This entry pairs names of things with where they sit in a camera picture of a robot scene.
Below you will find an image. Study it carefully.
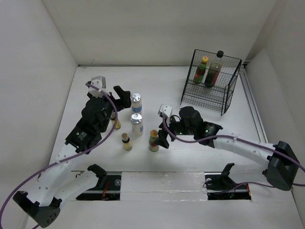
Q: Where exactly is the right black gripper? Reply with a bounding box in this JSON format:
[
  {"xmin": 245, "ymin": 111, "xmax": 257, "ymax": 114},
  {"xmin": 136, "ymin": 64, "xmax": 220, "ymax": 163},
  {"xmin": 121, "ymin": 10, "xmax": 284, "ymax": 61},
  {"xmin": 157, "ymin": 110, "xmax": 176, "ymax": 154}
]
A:
[{"xmin": 152, "ymin": 114, "xmax": 195, "ymax": 148}]

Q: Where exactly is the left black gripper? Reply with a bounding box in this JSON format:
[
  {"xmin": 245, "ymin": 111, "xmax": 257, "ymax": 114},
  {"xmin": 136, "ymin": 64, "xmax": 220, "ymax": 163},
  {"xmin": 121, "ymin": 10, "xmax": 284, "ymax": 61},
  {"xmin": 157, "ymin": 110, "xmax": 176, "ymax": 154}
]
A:
[{"xmin": 89, "ymin": 86, "xmax": 130, "ymax": 133}]

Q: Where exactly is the silver-lid shaker jar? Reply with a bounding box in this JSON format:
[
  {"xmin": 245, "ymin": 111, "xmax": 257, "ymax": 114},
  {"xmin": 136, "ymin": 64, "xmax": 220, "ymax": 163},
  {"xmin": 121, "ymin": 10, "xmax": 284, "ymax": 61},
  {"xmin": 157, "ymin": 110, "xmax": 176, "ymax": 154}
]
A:
[
  {"xmin": 130, "ymin": 113, "xmax": 143, "ymax": 136},
  {"xmin": 131, "ymin": 93, "xmax": 142, "ymax": 114}
]

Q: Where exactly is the red chili sauce bottle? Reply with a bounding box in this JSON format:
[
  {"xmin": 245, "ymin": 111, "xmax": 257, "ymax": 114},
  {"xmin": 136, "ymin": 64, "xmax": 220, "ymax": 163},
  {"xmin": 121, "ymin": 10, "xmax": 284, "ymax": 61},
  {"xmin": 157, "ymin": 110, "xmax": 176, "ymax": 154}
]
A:
[
  {"xmin": 149, "ymin": 130, "xmax": 159, "ymax": 152},
  {"xmin": 193, "ymin": 56, "xmax": 209, "ymax": 84}
]

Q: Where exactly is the small yellow bottle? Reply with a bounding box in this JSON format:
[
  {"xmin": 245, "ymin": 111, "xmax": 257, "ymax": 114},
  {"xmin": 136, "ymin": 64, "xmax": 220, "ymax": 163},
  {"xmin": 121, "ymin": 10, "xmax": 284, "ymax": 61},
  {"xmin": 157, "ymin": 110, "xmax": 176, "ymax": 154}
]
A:
[
  {"xmin": 110, "ymin": 111, "xmax": 121, "ymax": 130},
  {"xmin": 121, "ymin": 133, "xmax": 132, "ymax": 151}
]

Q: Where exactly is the tall dark sauce bottle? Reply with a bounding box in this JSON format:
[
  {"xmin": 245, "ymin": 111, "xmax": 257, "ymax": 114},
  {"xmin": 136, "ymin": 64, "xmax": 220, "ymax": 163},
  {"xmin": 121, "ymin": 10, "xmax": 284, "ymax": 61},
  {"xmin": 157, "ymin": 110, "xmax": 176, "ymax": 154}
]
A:
[{"xmin": 204, "ymin": 51, "xmax": 224, "ymax": 88}]

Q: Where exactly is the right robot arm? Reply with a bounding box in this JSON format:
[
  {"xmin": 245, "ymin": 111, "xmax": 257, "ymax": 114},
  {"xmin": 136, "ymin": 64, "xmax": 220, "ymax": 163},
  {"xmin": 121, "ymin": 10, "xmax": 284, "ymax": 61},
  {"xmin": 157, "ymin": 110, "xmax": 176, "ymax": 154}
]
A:
[{"xmin": 155, "ymin": 104, "xmax": 304, "ymax": 191}]

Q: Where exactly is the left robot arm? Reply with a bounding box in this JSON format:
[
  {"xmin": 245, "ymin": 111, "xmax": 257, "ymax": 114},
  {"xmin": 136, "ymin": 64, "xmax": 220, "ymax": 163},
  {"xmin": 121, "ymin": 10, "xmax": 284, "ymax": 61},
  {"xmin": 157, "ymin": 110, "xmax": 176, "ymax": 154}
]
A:
[{"xmin": 13, "ymin": 85, "xmax": 131, "ymax": 228}]

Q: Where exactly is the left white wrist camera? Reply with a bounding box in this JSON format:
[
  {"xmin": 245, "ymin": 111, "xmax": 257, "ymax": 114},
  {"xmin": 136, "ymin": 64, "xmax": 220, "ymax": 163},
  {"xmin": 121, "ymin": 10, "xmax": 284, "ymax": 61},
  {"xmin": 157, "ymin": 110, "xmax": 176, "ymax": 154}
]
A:
[{"xmin": 87, "ymin": 76, "xmax": 107, "ymax": 98}]

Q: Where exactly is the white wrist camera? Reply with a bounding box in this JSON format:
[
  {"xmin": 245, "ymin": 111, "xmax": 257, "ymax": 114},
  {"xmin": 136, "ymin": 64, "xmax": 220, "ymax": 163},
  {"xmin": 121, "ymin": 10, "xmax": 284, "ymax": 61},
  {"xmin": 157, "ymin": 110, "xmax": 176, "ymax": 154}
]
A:
[
  {"xmin": 158, "ymin": 104, "xmax": 173, "ymax": 118},
  {"xmin": 87, "ymin": 76, "xmax": 107, "ymax": 98}
]

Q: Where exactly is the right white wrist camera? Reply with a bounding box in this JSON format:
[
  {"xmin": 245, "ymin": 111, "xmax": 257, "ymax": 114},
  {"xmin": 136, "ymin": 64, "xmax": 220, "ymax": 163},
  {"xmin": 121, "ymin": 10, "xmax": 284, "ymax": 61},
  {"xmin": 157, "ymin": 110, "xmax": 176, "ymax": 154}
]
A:
[{"xmin": 158, "ymin": 104, "xmax": 173, "ymax": 118}]

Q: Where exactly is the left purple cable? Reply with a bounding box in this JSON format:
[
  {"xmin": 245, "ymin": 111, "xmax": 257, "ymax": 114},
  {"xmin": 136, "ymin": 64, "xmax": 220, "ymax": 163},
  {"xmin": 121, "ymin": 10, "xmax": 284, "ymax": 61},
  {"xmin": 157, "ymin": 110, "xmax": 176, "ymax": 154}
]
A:
[{"xmin": 0, "ymin": 82, "xmax": 120, "ymax": 229}]

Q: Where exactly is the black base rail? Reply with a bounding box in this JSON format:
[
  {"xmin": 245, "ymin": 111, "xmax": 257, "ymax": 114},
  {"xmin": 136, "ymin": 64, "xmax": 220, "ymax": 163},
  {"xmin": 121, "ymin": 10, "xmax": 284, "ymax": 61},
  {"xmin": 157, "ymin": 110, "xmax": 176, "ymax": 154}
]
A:
[{"xmin": 77, "ymin": 172, "xmax": 251, "ymax": 201}]

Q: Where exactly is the black wire rack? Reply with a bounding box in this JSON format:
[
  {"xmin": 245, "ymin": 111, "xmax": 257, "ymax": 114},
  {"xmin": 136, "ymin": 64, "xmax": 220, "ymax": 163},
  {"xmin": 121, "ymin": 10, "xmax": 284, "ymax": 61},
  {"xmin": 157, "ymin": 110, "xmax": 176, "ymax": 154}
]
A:
[{"xmin": 180, "ymin": 49, "xmax": 242, "ymax": 115}]

